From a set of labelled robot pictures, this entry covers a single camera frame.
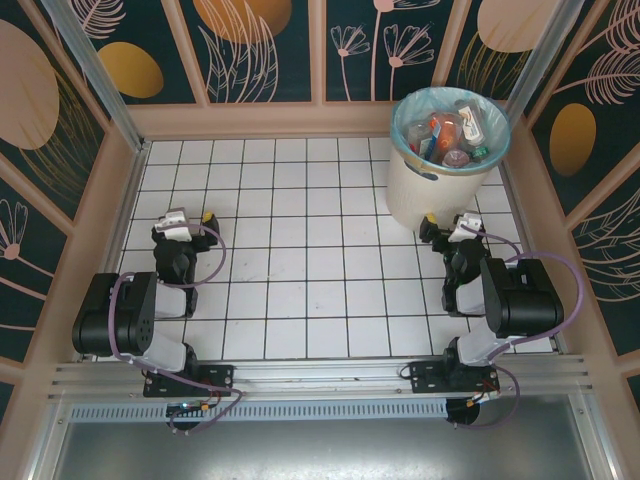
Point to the clear bottle pink bottom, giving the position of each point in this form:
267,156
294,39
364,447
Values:
456,159

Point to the clear bottle red cap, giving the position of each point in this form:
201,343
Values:
417,132

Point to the orange label bottle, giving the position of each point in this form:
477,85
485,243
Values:
447,132

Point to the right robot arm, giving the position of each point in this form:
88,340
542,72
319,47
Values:
525,300

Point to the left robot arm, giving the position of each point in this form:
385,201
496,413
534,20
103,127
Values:
125,310

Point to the white round waste bin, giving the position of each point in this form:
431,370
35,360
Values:
430,195

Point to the grey metal sheet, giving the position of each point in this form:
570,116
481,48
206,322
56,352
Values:
300,450

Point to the aluminium side rail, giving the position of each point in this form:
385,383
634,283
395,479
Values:
114,250

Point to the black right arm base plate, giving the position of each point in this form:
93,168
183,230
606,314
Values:
425,377

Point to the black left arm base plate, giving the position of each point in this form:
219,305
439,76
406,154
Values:
220,380

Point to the aluminium mounting rail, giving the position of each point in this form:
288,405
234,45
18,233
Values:
325,372

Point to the aluminium corner post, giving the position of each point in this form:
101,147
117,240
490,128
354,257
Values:
100,80
540,55

